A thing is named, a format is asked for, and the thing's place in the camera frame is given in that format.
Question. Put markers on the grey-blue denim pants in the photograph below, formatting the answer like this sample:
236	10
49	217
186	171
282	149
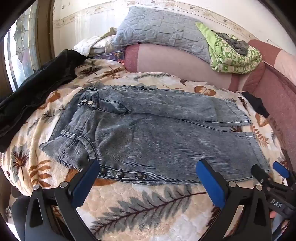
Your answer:
161	141

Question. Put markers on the green patterned blanket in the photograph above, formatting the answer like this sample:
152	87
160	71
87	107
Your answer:
231	54

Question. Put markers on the black jacket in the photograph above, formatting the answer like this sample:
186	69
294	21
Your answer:
34	88

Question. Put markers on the patterned glass window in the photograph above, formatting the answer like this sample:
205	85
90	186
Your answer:
22	44

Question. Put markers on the white crumpled cloth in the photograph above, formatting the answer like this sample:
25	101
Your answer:
94	44

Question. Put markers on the small black cloth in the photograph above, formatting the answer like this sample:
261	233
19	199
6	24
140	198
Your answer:
256	103

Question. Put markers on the purple printed packet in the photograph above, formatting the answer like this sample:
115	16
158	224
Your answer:
113	55

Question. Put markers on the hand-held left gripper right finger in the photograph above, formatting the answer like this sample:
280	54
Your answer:
209	179

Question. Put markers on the small grey cloth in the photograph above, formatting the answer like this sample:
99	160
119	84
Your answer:
235	41

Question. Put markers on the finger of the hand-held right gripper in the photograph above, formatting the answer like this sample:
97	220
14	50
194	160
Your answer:
260	172
281	169

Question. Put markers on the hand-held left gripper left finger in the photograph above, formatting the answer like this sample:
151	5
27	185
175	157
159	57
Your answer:
86	179

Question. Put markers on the grey quilted pillow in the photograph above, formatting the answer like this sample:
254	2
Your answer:
159	29

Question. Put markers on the leaf print blanket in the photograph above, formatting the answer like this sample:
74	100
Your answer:
143	208

